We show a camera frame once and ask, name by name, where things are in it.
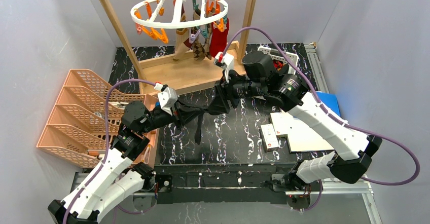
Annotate red sock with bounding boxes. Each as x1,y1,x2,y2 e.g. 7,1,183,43
209,19,230,57

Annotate orange clothes peg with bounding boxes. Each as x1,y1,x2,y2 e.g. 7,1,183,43
141,26,169,44

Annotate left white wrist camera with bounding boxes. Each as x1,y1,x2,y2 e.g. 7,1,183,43
154,82,178,116

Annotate wooden hanger rack frame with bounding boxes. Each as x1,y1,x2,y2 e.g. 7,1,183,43
99,0,256,94

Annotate beige sock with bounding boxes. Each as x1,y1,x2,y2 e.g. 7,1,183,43
173,29,193,61

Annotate white perforated laundry basket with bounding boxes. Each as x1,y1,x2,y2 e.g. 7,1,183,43
257,46,300,69

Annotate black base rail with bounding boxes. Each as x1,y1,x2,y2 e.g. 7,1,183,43
72,162,337,205

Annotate brown argyle sock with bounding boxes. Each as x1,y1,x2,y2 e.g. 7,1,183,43
191,37,212,61

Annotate peach mesh file organizer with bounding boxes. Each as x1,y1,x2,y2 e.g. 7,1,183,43
37,69,158,168

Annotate blue folder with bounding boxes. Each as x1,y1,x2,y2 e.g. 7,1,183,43
316,91,340,116

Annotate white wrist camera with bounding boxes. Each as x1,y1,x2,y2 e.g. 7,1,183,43
213,52,234,83
154,82,178,116

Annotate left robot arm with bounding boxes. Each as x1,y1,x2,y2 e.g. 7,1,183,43
48,100,207,223

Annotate black sock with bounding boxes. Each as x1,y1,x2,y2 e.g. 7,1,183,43
174,101,223,145

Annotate white flat board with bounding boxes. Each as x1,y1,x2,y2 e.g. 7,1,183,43
270,111,334,152

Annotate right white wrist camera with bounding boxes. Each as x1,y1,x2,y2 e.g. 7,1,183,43
213,52,234,83

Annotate small white red box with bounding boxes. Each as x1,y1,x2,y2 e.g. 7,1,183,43
260,124,279,152

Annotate striped sock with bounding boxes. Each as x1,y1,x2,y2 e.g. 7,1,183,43
175,5,188,35

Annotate white round clip hanger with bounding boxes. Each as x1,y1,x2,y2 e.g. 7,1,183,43
130,0,229,29

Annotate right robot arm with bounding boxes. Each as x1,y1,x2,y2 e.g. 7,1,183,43
209,51,382,185

